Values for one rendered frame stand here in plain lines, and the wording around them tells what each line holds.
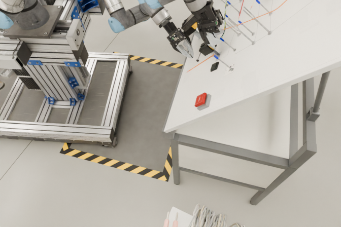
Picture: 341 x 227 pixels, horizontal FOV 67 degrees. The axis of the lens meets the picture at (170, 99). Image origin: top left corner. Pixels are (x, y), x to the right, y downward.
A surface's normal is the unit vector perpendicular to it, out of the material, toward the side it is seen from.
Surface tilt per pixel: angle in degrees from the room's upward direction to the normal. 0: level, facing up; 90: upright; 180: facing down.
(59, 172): 0
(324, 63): 52
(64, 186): 0
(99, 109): 0
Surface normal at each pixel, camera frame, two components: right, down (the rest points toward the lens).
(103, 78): -0.04, -0.55
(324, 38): -0.78, -0.50
